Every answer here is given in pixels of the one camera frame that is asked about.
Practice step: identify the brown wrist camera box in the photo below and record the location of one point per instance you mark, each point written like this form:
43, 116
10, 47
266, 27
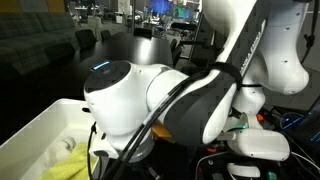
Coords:
160, 131

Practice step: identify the green plaid sofa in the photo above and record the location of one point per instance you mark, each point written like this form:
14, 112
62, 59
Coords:
30, 40

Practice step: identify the yellow microfibre cloth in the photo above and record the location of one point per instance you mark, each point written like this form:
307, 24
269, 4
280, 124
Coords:
71, 165

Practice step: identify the white plastic bin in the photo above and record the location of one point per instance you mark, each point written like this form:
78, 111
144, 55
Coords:
40, 130

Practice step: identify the open laptop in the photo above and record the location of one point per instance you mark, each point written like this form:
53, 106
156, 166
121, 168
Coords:
306, 125

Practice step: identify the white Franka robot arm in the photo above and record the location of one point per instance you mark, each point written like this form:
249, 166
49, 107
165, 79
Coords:
133, 93

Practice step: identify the black office chair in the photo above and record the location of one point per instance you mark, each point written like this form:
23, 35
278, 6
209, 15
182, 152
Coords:
86, 37
143, 31
106, 34

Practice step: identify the white towel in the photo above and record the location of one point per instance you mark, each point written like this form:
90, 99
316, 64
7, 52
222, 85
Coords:
60, 150

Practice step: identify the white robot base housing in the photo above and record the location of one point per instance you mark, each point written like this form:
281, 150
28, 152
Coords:
260, 144

